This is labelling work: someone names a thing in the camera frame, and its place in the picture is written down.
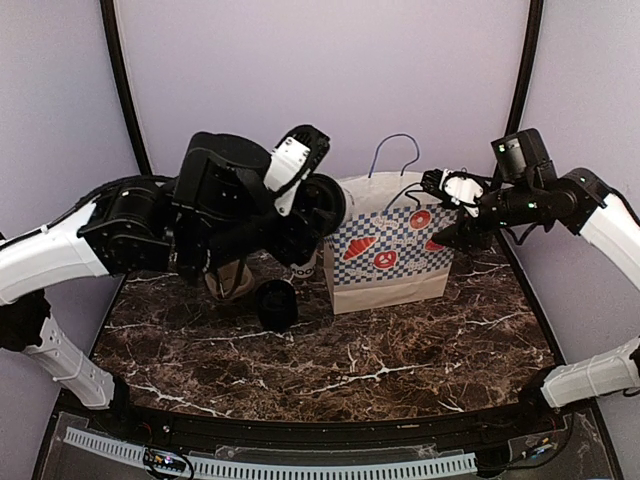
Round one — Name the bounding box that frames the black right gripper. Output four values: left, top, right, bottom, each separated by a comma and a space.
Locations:
431, 175, 542, 255

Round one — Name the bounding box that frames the black coffee lid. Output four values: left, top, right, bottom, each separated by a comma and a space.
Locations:
305, 174, 348, 236

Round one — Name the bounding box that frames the blue checkered paper bag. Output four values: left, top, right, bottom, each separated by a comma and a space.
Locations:
323, 132, 459, 315

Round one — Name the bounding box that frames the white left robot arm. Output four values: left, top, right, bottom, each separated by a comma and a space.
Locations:
1, 125, 344, 436

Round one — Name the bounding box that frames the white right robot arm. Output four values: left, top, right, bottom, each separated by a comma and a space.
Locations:
420, 128, 639, 434

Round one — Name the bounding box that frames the white cup holding straws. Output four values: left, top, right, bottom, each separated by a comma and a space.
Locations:
290, 250, 317, 279

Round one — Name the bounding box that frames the stack of black lids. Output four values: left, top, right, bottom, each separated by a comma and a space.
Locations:
255, 279, 298, 333

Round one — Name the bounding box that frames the brown cardboard cup carrier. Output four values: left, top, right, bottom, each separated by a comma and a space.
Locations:
204, 261, 255, 301

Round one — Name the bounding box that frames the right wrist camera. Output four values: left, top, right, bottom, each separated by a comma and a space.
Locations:
420, 169, 485, 218

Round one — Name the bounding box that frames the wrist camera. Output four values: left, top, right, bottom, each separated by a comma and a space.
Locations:
263, 124, 330, 217
420, 169, 485, 218

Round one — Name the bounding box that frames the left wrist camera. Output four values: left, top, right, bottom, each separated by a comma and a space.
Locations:
263, 124, 330, 217

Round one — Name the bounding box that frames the black vertical frame post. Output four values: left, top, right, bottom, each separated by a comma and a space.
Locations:
492, 0, 545, 176

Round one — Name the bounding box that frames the black front rail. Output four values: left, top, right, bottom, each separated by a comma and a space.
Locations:
81, 404, 566, 451

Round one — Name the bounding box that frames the white slotted cable duct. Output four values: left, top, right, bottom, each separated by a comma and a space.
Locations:
63, 427, 477, 479

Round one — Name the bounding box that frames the black left frame post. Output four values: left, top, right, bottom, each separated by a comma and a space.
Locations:
99, 0, 152, 175

